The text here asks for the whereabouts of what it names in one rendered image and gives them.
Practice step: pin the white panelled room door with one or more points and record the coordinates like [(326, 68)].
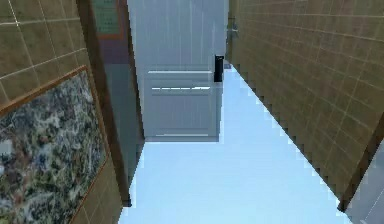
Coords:
[(180, 50)]

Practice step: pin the framed mottled grey picture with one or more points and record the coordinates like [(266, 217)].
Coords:
[(46, 146)]

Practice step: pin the framed green picture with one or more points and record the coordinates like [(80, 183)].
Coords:
[(107, 16)]

